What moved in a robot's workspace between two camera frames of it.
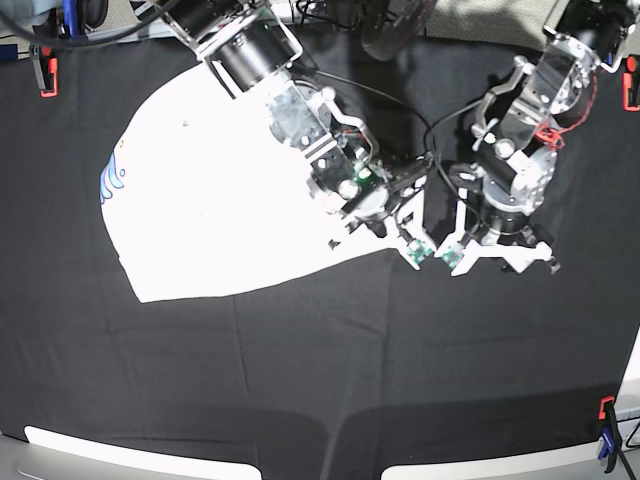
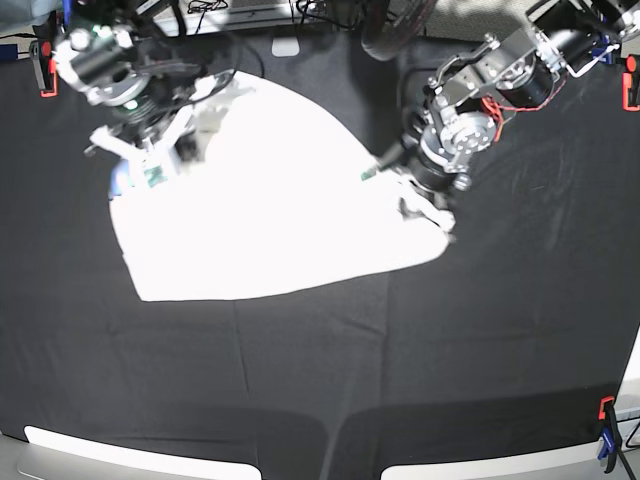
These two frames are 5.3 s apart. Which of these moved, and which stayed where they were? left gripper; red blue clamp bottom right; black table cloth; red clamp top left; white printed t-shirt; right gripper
Moved: right gripper; left gripper
Stayed: black table cloth; red blue clamp bottom right; red clamp top left; white printed t-shirt
